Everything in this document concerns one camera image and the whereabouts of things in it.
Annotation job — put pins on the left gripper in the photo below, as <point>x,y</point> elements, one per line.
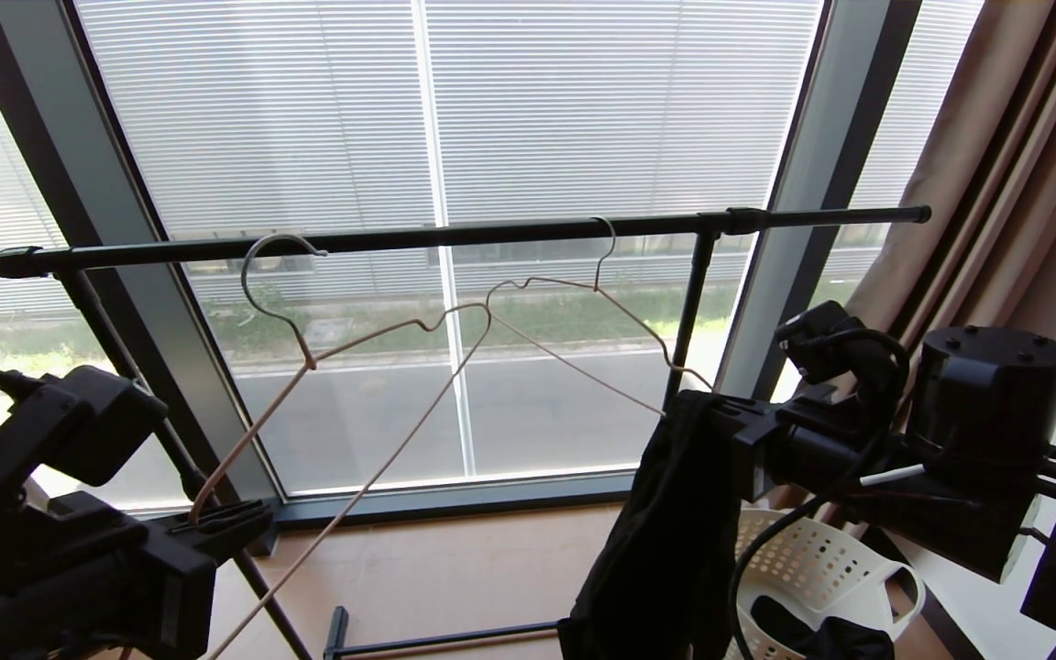
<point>125,596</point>

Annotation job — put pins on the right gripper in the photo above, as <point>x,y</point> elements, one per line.
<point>794,454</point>

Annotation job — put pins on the pink clothes hanger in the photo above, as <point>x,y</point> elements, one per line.
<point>574,364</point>
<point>253,435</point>

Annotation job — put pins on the black shorts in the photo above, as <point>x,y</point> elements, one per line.
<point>675,532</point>

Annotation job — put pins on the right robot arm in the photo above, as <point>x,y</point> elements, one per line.
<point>986,412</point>

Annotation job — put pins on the white laundry basket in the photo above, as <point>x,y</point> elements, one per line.
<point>821,559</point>

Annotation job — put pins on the black clothes rack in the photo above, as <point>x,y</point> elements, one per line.
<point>400,238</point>

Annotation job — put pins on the beige curtain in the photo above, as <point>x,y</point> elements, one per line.
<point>977,183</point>

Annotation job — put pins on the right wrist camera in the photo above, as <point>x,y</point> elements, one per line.
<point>817,344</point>

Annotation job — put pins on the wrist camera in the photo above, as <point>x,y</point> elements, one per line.
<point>79,431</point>
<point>817,344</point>

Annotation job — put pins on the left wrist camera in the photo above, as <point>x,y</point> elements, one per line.
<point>79,431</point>

